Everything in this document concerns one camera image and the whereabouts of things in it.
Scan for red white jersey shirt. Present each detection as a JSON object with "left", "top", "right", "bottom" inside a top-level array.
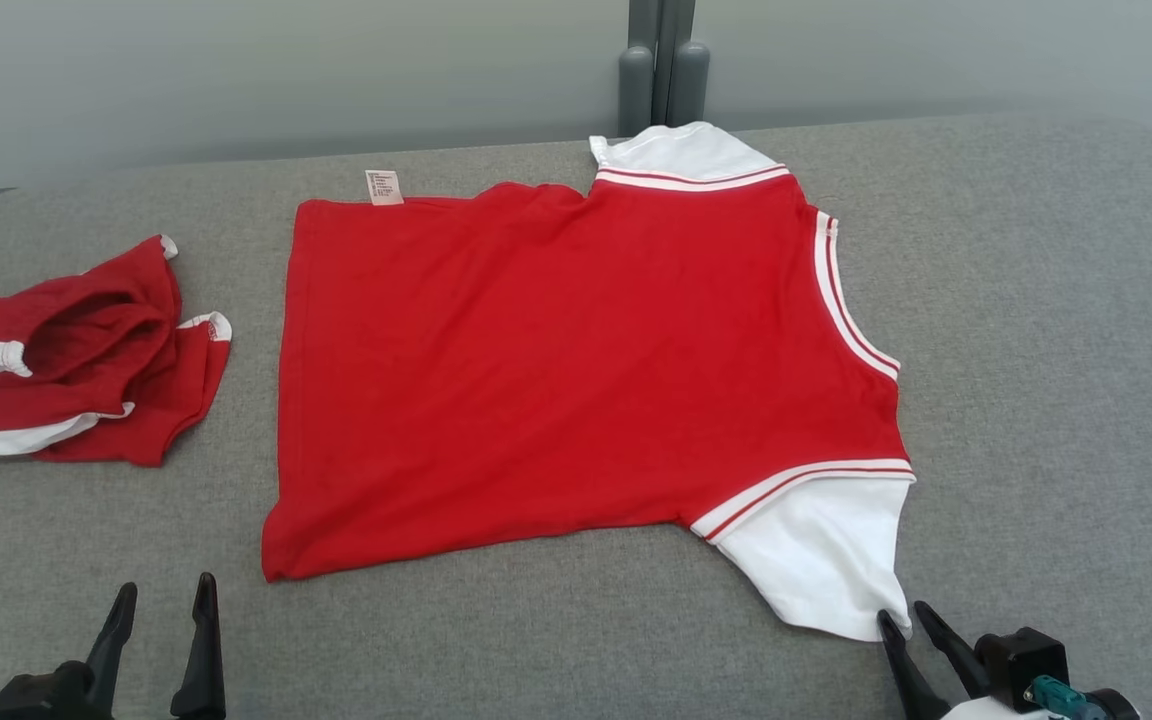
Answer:
[{"left": 261, "top": 121, "right": 918, "bottom": 644}]

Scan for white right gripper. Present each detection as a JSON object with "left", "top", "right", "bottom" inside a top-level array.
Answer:
[{"left": 875, "top": 599, "right": 1033, "bottom": 720}]

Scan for teal right cable connector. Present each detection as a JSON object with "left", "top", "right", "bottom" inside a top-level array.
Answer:
[{"left": 1023, "top": 674, "right": 1103, "bottom": 720}]

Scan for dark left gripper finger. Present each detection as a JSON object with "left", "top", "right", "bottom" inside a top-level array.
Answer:
[
  {"left": 170, "top": 571, "right": 228, "bottom": 720},
  {"left": 84, "top": 583, "right": 140, "bottom": 716}
]

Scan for grey partition post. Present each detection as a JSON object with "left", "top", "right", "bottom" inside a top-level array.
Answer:
[{"left": 618, "top": 0, "right": 713, "bottom": 140}]

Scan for red white shorts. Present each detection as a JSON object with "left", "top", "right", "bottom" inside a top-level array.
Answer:
[{"left": 0, "top": 234, "right": 235, "bottom": 469}]

